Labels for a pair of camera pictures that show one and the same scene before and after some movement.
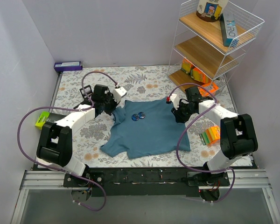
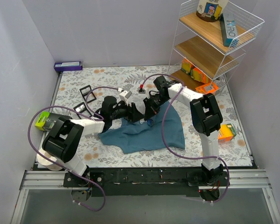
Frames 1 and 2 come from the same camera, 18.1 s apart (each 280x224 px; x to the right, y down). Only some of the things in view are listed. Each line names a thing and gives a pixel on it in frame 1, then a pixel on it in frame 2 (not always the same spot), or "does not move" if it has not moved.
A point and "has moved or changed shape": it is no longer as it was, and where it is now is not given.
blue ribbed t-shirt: (145, 127) has moved or changed shape
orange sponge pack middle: (199, 75) does not move
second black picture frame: (87, 90) does not move
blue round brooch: (141, 115) has moved or changed shape
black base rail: (146, 181) does not move
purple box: (65, 66) does not move
